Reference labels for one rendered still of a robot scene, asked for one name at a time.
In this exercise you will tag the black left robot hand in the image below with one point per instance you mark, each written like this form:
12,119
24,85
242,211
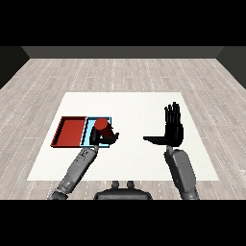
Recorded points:
95,136

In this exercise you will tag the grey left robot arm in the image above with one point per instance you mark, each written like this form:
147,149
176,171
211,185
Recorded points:
75,174

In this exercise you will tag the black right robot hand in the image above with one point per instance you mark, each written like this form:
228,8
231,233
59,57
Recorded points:
173,130

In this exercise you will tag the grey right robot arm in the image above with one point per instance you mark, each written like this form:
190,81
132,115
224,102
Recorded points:
182,173

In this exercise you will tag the small red can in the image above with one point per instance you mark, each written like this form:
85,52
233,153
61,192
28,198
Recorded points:
104,128

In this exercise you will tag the shallow red open box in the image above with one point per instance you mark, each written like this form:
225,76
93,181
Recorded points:
68,131

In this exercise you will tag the dark grey robot body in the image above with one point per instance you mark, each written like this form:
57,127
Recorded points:
123,193

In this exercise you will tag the shallow light blue open box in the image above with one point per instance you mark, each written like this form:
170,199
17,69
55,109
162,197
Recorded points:
87,134

